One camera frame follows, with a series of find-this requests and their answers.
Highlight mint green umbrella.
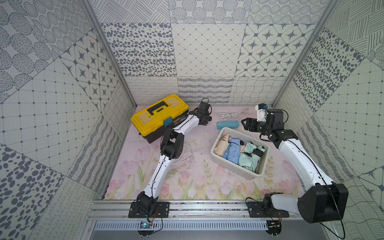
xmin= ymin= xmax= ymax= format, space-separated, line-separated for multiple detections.
xmin=238 ymin=143 xmax=266 ymax=172

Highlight beige umbrella black stripes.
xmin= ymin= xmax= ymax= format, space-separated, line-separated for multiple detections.
xmin=214 ymin=131 xmax=231 ymax=157

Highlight white plastic storage box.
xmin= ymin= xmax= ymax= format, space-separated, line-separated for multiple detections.
xmin=211 ymin=127 xmax=269 ymax=180

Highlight periwinkle blue umbrella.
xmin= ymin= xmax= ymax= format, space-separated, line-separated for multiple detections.
xmin=223 ymin=137 xmax=251 ymax=164

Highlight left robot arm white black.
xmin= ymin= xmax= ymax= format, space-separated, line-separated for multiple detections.
xmin=136 ymin=98 xmax=212 ymax=217

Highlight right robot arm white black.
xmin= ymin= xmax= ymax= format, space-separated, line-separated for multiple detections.
xmin=241 ymin=107 xmax=349 ymax=224

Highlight teal rectangular case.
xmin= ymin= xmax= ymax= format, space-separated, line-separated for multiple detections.
xmin=217 ymin=121 xmax=239 ymax=130

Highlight yellow black toolbox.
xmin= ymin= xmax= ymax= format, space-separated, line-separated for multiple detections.
xmin=131 ymin=94 xmax=189 ymax=144

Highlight white coiled cable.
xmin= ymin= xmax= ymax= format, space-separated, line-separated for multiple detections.
xmin=217 ymin=108 xmax=250 ymax=121

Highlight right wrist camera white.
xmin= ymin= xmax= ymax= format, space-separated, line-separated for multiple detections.
xmin=255 ymin=103 xmax=268 ymax=122

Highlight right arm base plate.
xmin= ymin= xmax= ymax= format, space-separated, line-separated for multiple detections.
xmin=246 ymin=202 xmax=290 ymax=219

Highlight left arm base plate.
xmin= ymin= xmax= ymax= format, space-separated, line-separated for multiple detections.
xmin=129 ymin=201 xmax=170 ymax=219

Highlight white slotted cable duct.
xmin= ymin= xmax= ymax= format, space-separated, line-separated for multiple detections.
xmin=94 ymin=220 xmax=268 ymax=231

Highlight aluminium mounting rail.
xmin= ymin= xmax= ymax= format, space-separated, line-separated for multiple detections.
xmin=84 ymin=199 xmax=333 ymax=222

